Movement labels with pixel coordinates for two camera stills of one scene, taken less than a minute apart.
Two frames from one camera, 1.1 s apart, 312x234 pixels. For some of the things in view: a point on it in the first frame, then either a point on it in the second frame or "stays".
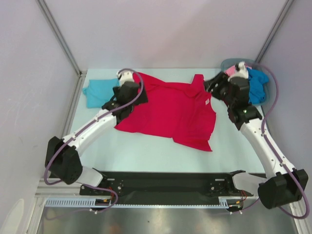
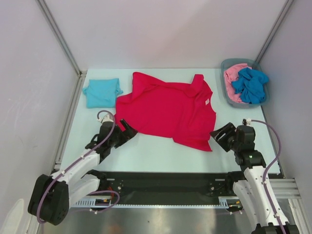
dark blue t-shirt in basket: [257, 79] stays
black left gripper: [143, 99] → [128, 132]
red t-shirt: [185, 112] stays
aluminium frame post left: [44, 6] stays
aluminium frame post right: [288, 5] stays
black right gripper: [217, 85] → [225, 138]
